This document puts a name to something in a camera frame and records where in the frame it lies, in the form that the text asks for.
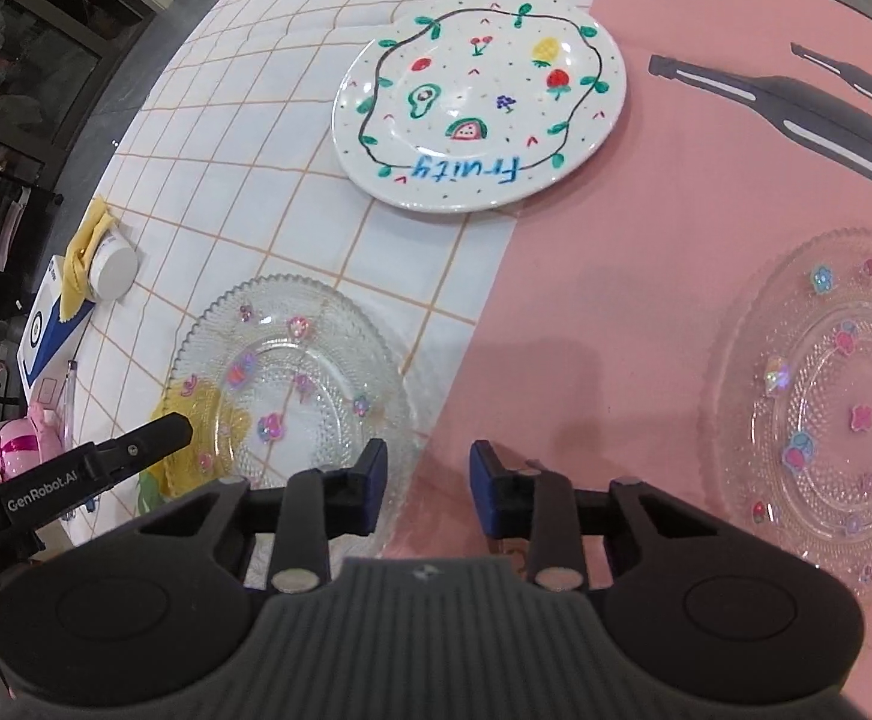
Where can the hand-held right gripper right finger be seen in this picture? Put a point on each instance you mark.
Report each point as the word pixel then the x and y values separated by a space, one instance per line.
pixel 482 487

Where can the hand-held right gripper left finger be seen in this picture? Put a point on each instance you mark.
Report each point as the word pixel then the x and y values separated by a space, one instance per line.
pixel 376 484

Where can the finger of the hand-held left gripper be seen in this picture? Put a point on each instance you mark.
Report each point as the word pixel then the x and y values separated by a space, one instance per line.
pixel 143 444

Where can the clear glass flower plate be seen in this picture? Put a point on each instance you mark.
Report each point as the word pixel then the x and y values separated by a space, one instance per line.
pixel 293 360
pixel 826 405

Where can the fruit-print white plate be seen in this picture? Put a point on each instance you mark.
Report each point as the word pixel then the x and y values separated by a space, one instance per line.
pixel 481 101

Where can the pink toy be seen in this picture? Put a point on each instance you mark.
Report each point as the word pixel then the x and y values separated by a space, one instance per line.
pixel 19 450

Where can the pen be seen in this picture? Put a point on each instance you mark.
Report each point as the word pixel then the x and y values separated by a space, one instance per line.
pixel 69 397

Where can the blue and white box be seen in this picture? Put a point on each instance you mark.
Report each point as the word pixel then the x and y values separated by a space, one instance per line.
pixel 45 337

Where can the white jar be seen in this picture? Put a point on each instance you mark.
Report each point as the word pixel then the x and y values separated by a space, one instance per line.
pixel 113 266

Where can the yellow cloth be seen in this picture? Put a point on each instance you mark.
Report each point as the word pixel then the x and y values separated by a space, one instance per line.
pixel 79 255

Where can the pink bottle-print mat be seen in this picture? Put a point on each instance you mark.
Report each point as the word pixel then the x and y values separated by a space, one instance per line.
pixel 593 315

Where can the lemon-print checked tablecloth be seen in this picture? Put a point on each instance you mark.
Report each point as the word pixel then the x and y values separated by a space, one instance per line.
pixel 256 165

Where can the dark glass door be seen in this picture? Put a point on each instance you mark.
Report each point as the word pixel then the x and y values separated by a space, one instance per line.
pixel 15 90

